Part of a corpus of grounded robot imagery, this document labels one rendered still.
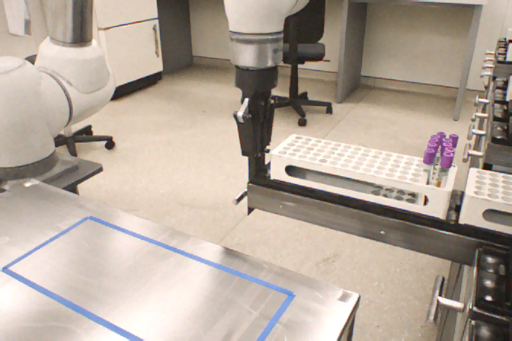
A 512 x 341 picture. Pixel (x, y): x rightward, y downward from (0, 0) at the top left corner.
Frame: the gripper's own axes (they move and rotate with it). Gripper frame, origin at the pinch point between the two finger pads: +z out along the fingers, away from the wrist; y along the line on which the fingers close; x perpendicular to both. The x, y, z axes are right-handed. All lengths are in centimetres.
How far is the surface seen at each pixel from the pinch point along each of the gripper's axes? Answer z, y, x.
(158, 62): 59, 263, 244
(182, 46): 56, 329, 263
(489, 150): 1, 34, -40
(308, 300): -2.1, -30.5, -22.6
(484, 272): -1.9, -15.7, -40.7
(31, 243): -2.0, -37.9, 15.2
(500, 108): -2, 57, -42
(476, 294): -0.8, -19.2, -40.2
